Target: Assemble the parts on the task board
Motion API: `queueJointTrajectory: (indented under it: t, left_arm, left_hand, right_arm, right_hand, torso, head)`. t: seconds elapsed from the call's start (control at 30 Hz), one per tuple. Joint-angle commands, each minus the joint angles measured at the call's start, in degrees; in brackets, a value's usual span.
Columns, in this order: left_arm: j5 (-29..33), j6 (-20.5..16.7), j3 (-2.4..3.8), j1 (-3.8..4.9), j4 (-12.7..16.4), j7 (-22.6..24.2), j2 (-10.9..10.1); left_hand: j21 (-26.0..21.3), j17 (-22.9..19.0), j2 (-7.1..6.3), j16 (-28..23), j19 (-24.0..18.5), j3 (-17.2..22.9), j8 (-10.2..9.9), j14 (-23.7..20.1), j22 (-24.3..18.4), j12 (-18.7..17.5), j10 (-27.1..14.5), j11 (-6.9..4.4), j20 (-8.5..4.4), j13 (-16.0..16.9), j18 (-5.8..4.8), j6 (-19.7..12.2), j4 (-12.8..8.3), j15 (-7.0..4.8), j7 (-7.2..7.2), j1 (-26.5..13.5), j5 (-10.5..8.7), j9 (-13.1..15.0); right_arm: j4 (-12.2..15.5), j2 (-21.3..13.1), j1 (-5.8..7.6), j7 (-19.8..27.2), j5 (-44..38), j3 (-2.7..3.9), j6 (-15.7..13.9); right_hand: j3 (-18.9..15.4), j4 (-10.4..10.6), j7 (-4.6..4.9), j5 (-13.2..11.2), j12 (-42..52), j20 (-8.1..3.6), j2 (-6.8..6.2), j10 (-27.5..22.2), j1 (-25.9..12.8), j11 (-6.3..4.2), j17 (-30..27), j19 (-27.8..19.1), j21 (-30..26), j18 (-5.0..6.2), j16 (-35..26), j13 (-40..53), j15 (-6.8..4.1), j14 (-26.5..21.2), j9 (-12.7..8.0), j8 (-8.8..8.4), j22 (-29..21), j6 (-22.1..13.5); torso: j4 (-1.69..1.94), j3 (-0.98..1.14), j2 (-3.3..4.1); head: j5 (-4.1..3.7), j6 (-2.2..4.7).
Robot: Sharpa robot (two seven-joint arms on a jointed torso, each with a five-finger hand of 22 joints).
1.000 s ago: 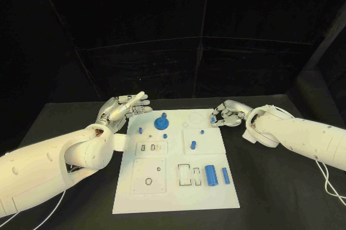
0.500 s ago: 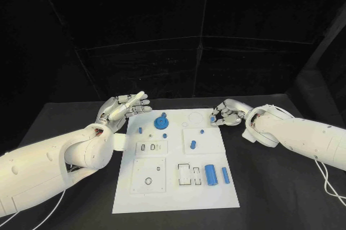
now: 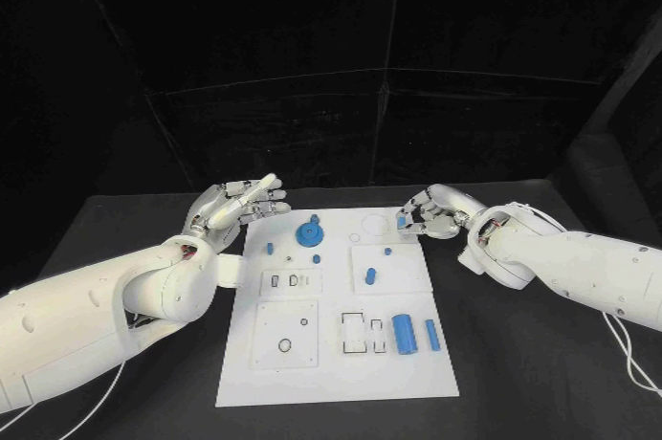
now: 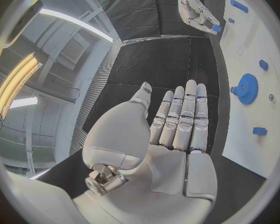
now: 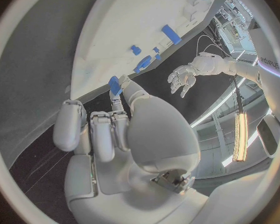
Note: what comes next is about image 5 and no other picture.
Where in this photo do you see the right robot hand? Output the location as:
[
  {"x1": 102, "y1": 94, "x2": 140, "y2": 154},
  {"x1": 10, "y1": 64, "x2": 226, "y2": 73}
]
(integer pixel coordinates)
[{"x1": 52, "y1": 74, "x2": 210, "y2": 224}]

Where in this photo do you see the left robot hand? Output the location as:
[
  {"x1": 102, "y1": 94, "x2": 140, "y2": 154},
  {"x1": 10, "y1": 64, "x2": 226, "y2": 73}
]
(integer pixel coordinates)
[{"x1": 166, "y1": 65, "x2": 197, "y2": 99}]

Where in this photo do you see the blue block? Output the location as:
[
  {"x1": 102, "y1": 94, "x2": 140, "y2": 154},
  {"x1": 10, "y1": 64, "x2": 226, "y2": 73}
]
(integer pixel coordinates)
[{"x1": 108, "y1": 75, "x2": 124, "y2": 96}]

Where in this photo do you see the white task board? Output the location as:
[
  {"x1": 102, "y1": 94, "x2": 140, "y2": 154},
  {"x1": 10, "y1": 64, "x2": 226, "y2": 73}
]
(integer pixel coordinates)
[{"x1": 69, "y1": 0, "x2": 230, "y2": 101}]

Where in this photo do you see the blue gear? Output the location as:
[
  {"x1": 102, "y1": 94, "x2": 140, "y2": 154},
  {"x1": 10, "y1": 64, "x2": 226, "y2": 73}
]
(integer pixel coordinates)
[{"x1": 133, "y1": 55, "x2": 153, "y2": 74}]

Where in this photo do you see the long blue cylinder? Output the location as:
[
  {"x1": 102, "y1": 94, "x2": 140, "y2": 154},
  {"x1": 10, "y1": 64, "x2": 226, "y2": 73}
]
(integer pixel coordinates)
[{"x1": 161, "y1": 24, "x2": 182, "y2": 45}]

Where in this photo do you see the blue peg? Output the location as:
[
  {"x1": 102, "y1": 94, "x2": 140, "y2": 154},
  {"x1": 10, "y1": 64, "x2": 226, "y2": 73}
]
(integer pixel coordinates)
[{"x1": 130, "y1": 45, "x2": 142, "y2": 56}]

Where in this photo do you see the workshop equipment rack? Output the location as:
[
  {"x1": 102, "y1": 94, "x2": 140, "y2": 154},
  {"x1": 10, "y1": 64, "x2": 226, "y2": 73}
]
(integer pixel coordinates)
[{"x1": 213, "y1": 0, "x2": 257, "y2": 56}]

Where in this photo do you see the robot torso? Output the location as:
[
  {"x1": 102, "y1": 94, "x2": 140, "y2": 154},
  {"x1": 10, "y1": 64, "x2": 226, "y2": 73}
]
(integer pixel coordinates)
[{"x1": 247, "y1": 27, "x2": 280, "y2": 125}]

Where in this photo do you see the white cable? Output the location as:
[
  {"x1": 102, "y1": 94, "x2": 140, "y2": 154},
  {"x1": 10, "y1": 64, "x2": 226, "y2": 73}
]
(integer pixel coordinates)
[
  {"x1": 203, "y1": 44, "x2": 230, "y2": 57},
  {"x1": 196, "y1": 35, "x2": 225, "y2": 57}
]

